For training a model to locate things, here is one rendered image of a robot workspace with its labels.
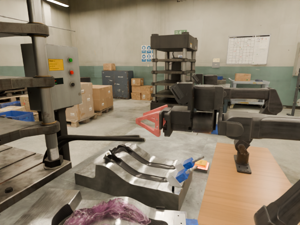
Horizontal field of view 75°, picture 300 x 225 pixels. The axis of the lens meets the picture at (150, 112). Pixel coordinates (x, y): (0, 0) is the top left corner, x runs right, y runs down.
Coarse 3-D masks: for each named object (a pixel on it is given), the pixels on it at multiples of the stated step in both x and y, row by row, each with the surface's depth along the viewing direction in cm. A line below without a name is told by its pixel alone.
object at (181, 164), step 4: (180, 160) 88; (184, 160) 89; (188, 160) 86; (192, 160) 85; (196, 160) 84; (176, 164) 86; (180, 164) 85; (184, 164) 85; (188, 164) 84; (192, 164) 83; (176, 168) 86; (180, 168) 85; (188, 168) 84
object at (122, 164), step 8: (112, 152) 94; (128, 152) 100; (112, 160) 86; (120, 160) 89; (144, 160) 97; (128, 168) 87; (168, 168) 91; (136, 176) 84; (144, 176) 85; (152, 176) 84
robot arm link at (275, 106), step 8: (224, 88) 102; (232, 88) 102; (240, 88) 102; (248, 88) 101; (256, 88) 100; (264, 88) 99; (272, 88) 95; (232, 96) 102; (240, 96) 101; (248, 96) 100; (256, 96) 99; (264, 96) 97; (272, 96) 95; (272, 104) 96; (280, 104) 95; (272, 112) 96
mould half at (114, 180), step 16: (128, 144) 105; (96, 160) 103; (128, 160) 91; (160, 160) 98; (176, 160) 96; (80, 176) 90; (96, 176) 86; (112, 176) 82; (128, 176) 82; (160, 176) 83; (112, 192) 84; (128, 192) 80; (144, 192) 77; (160, 192) 74; (176, 192) 72; (176, 208) 73
